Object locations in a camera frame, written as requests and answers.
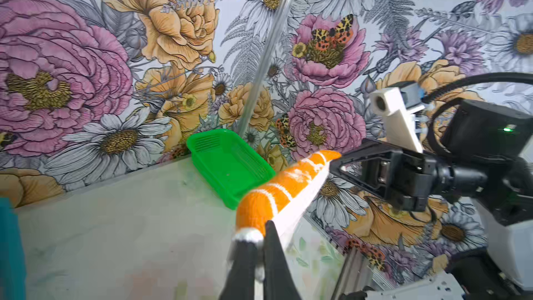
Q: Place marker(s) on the teal plastic basket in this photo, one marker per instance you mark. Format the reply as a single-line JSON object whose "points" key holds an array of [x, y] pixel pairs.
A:
{"points": [[13, 268]]}

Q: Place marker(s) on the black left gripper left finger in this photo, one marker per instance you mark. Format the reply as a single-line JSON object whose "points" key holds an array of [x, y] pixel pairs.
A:
{"points": [[240, 281]]}

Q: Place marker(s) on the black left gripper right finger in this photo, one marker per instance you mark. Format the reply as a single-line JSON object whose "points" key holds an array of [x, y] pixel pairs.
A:
{"points": [[278, 283]]}

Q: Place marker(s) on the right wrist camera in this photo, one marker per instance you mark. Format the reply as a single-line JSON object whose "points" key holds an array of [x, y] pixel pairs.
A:
{"points": [[397, 106]]}

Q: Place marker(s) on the green plastic basket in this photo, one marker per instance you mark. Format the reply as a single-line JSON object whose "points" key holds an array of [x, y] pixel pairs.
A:
{"points": [[230, 166]]}

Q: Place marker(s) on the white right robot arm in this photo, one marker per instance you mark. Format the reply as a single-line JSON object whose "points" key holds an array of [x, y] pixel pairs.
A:
{"points": [[509, 247]]}

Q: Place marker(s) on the orange patterned towel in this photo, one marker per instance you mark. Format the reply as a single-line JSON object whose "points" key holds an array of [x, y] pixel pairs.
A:
{"points": [[283, 200]]}

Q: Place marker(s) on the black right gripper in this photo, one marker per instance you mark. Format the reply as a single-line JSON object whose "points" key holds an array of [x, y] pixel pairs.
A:
{"points": [[478, 156]]}

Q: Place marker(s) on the right aluminium frame post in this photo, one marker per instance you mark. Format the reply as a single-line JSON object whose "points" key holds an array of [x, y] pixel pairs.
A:
{"points": [[279, 21]]}

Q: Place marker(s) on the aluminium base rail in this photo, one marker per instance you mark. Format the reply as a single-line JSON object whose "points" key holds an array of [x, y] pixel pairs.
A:
{"points": [[355, 277]]}

